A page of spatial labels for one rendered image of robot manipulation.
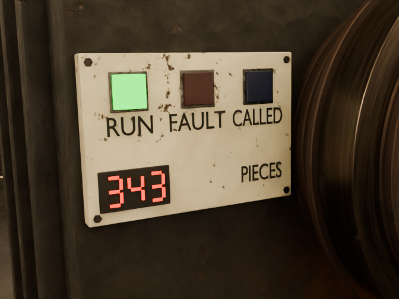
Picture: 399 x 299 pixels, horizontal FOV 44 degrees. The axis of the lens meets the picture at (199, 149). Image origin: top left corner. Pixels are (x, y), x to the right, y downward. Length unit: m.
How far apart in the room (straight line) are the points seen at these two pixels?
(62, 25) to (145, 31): 0.09
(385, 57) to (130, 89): 0.26
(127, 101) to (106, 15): 0.09
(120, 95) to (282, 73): 0.21
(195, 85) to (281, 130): 0.13
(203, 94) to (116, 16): 0.12
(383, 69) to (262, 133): 0.16
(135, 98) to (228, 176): 0.15
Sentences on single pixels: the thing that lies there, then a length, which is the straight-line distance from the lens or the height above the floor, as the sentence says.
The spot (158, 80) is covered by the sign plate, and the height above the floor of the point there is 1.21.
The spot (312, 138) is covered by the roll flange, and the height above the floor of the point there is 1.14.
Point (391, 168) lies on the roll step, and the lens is 0.53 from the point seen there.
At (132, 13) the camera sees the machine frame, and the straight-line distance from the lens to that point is 0.55.
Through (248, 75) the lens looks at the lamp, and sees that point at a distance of 0.58.
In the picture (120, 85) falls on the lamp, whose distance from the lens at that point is 0.52.
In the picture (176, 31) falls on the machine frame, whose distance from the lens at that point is 0.57.
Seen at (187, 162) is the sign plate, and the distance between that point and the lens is 0.56.
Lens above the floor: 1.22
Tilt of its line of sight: 9 degrees down
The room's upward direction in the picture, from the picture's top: 2 degrees counter-clockwise
